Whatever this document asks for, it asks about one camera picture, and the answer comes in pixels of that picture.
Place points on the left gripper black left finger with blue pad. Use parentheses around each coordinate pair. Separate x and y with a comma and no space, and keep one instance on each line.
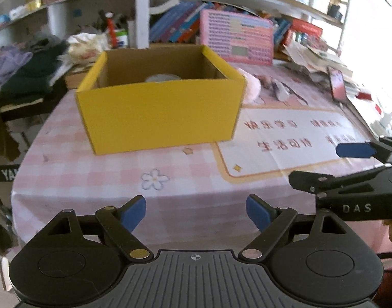
(106,236)

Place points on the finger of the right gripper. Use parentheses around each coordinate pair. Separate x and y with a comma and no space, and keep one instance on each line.
(364,150)
(316,183)

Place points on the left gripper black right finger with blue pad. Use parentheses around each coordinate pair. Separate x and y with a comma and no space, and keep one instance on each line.
(287,235)

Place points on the grey tape roll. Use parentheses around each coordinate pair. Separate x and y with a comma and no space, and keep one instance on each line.
(159,78)

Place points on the pink printed desk mat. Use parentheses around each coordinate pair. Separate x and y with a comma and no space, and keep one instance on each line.
(196,193)

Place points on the red smartphone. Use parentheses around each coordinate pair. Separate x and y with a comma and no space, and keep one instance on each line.
(337,85)

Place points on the stack of papers books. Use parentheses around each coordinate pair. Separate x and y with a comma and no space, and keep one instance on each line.
(315,60)

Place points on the pink plush toy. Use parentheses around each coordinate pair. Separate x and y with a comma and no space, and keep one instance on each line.
(253,87)

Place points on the red book box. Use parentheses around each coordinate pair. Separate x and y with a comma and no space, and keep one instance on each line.
(302,26)

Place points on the white wooden shelf unit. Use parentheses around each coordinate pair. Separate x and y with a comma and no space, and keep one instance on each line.
(63,17)

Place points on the yellow cardboard box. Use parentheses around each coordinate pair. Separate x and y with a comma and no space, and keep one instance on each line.
(121,112)

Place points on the pink keyboard learning toy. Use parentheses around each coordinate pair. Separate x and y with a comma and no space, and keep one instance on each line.
(236,37)

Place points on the checkered board box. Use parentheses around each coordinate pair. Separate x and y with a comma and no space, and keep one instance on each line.
(74,76)

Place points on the pile of clothes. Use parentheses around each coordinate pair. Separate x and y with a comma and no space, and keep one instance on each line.
(30,70)

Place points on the crumpled white plastic bag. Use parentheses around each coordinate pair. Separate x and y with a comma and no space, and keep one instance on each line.
(85,48)

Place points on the red white pen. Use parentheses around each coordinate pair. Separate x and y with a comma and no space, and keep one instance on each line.
(111,29)

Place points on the row of blue books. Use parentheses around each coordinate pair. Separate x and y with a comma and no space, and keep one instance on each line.
(177,21)

